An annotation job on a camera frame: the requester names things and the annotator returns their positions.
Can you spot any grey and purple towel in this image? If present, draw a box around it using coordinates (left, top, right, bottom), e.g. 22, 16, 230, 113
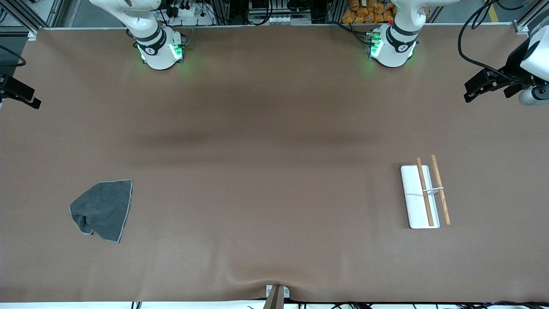
69, 179, 133, 244

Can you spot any white rack with wooden bars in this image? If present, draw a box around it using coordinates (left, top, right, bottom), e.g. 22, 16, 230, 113
400, 154, 452, 229

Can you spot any orange snack bag pile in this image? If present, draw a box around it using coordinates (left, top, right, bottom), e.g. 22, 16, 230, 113
342, 0, 429, 24

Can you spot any white power strip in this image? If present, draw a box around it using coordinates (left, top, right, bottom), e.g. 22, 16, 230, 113
169, 3, 203, 18

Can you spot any brown table mat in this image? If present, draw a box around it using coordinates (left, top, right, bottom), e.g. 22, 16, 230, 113
0, 25, 549, 303

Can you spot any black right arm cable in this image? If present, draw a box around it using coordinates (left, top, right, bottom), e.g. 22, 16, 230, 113
0, 44, 27, 67

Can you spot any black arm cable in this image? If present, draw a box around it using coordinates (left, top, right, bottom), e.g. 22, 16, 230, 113
457, 0, 530, 84
0, 44, 27, 67

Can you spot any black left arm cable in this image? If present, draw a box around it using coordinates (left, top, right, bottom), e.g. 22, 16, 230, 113
457, 0, 530, 84

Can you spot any aluminium frame beam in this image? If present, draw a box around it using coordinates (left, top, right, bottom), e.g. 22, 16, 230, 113
0, 0, 65, 36
513, 0, 549, 35

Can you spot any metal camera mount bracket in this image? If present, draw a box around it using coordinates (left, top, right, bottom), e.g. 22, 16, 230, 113
265, 284, 291, 309

